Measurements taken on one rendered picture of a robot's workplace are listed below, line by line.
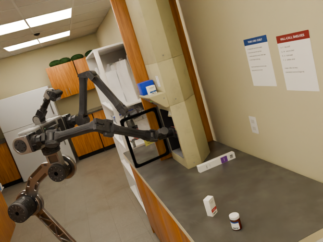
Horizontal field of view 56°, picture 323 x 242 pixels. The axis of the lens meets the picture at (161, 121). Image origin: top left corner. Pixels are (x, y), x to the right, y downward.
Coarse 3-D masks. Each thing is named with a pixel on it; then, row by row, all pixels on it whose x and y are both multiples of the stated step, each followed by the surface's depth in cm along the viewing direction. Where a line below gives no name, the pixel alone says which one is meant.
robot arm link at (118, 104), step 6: (90, 72) 234; (90, 78) 233; (96, 78) 235; (96, 84) 236; (102, 84) 235; (102, 90) 236; (108, 90) 235; (108, 96) 236; (114, 96) 236; (114, 102) 235; (120, 102) 236; (120, 108) 234; (126, 108) 238
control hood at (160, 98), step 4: (160, 92) 209; (164, 92) 202; (140, 96) 223; (144, 96) 214; (148, 96) 208; (152, 96) 201; (156, 96) 200; (160, 96) 201; (164, 96) 202; (152, 100) 202; (156, 100) 200; (160, 100) 201; (164, 100) 202; (160, 104) 202; (164, 104) 202; (168, 104) 203
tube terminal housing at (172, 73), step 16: (160, 64) 198; (176, 64) 205; (160, 80) 204; (176, 80) 203; (176, 96) 204; (192, 96) 220; (160, 112) 233; (176, 112) 206; (192, 112) 215; (176, 128) 207; (192, 128) 211; (192, 144) 212; (176, 160) 236; (192, 160) 214
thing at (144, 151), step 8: (152, 112) 232; (120, 120) 223; (128, 120) 225; (136, 120) 228; (144, 120) 230; (152, 120) 233; (136, 128) 228; (144, 128) 231; (152, 128) 233; (128, 136) 226; (136, 144) 229; (144, 144) 232; (152, 144) 234; (160, 144) 237; (136, 152) 230; (144, 152) 232; (152, 152) 235; (160, 152) 238; (136, 160) 230; (144, 160) 233
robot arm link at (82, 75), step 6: (84, 72) 235; (84, 78) 237; (84, 84) 238; (84, 90) 239; (84, 96) 240; (84, 102) 241; (84, 108) 242; (78, 114) 241; (84, 114) 242; (78, 120) 242; (84, 120) 241
